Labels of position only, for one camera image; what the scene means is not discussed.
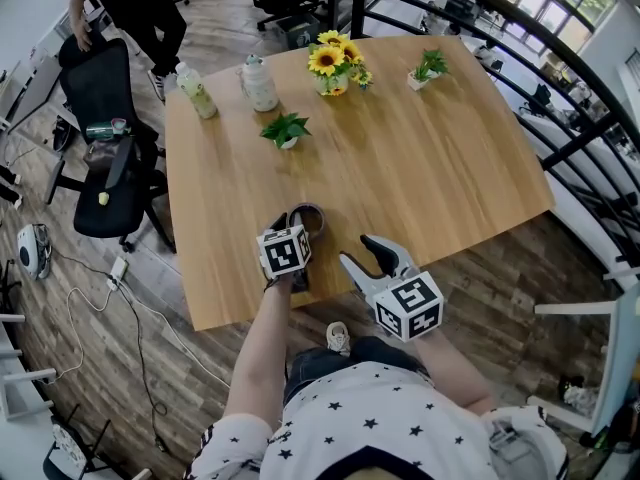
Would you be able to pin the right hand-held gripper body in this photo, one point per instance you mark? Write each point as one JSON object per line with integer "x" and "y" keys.
{"x": 407, "y": 305}

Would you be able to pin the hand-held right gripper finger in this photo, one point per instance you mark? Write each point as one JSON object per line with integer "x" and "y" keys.
{"x": 362, "y": 278}
{"x": 392, "y": 255}

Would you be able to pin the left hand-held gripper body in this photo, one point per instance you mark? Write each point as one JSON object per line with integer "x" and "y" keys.
{"x": 282, "y": 253}

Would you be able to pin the dark tape roll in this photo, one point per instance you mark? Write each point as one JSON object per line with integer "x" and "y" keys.
{"x": 320, "y": 218}

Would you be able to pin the person's right forearm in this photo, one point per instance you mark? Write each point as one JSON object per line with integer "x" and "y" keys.
{"x": 450, "y": 368}

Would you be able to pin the person's left forearm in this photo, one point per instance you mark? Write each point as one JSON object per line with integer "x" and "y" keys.
{"x": 262, "y": 348}

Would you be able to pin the beige sneaker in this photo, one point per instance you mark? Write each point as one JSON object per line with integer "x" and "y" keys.
{"x": 338, "y": 338}

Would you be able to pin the small plant in round pot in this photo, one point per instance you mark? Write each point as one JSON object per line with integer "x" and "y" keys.
{"x": 286, "y": 129}

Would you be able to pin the dark jeans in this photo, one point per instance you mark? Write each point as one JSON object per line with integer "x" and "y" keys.
{"x": 320, "y": 363}

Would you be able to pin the white star-print shirt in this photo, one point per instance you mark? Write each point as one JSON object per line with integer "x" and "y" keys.
{"x": 380, "y": 428}

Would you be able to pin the green drink bottle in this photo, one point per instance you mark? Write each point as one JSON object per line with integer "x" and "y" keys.
{"x": 197, "y": 93}

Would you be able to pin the sunflower bouquet in vase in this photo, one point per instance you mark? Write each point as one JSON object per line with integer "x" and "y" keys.
{"x": 332, "y": 63}

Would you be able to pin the white power strip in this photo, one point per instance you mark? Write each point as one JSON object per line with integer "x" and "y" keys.
{"x": 118, "y": 270}

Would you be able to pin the small yellow object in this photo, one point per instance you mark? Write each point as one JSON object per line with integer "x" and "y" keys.
{"x": 103, "y": 198}

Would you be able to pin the small plant in square pot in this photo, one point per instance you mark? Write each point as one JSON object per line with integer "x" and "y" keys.
{"x": 425, "y": 70}

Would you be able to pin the brown bag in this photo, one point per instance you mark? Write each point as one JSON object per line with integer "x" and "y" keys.
{"x": 100, "y": 155}

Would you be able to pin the green can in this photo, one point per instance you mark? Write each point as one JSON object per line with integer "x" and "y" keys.
{"x": 105, "y": 130}

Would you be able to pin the black mesh office chair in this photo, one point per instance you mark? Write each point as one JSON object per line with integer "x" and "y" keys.
{"x": 105, "y": 83}

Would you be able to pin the white round appliance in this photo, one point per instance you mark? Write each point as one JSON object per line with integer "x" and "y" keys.
{"x": 32, "y": 250}

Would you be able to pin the wooden table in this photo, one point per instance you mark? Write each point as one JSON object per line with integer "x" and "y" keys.
{"x": 550, "y": 48}

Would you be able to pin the large window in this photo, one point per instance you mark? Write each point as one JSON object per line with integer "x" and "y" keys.
{"x": 555, "y": 3}

